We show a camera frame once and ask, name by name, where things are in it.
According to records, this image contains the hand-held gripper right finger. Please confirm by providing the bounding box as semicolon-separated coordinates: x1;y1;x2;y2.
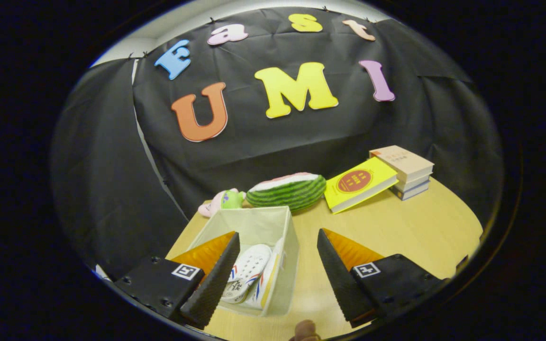
317;228;449;328

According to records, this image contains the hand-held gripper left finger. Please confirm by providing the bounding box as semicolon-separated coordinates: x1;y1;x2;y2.
114;231;241;330

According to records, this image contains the white canvas shoe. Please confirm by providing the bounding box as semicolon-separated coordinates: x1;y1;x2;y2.
221;244;273;304
245;238;286;311

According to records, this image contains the cream fabric storage box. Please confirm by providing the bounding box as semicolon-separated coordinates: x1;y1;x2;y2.
185;206;300;317

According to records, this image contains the pink green plush toy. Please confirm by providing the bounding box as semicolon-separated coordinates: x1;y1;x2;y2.
198;188;246;218

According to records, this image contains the yellow book red circle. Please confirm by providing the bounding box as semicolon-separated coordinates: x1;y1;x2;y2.
324;157;399;214

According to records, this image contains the watermelon slice plush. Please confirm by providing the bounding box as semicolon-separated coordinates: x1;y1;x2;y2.
246;172;327;212

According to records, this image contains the grey blue book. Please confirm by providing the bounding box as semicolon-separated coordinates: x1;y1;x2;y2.
389;181;430;201

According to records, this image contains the white book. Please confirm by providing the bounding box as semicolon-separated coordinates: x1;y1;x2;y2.
393;174;432;192

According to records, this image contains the beige book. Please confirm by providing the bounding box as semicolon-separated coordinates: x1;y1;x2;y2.
369;145;435;183

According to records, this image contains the black backdrop cloth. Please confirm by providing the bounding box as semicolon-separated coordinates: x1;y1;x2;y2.
50;7;505;280

